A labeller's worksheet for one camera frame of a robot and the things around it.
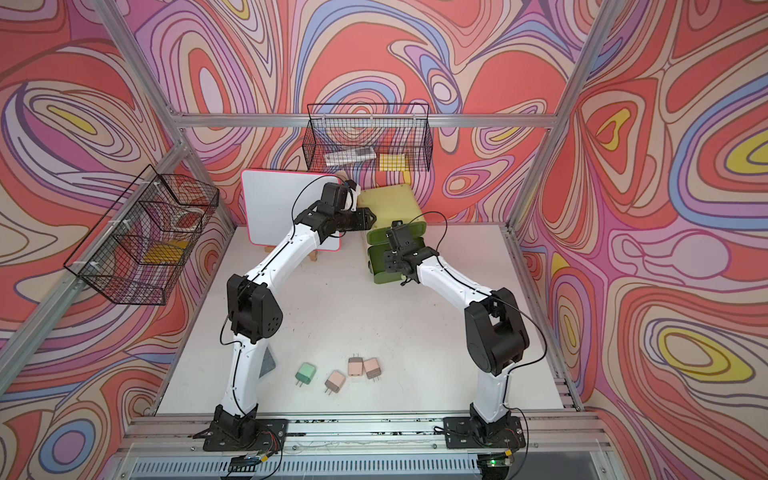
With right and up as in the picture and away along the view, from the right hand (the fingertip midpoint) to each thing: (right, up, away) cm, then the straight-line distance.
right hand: (397, 263), depth 93 cm
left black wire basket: (-67, +4, -19) cm, 69 cm away
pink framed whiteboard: (-43, +21, +9) cm, 49 cm away
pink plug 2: (-12, -29, -9) cm, 33 cm away
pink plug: (-18, -32, -13) cm, 39 cm away
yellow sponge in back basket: (-1, +32, -2) cm, 32 cm away
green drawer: (-6, 0, +4) cm, 8 cm away
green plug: (-26, -30, -11) cm, 41 cm away
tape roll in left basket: (-56, +15, -16) cm, 60 cm away
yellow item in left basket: (-56, +4, -21) cm, 61 cm away
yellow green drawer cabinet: (-2, +19, +3) cm, 19 cm away
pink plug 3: (-7, -29, -11) cm, 32 cm away
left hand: (-7, +15, -1) cm, 16 cm away
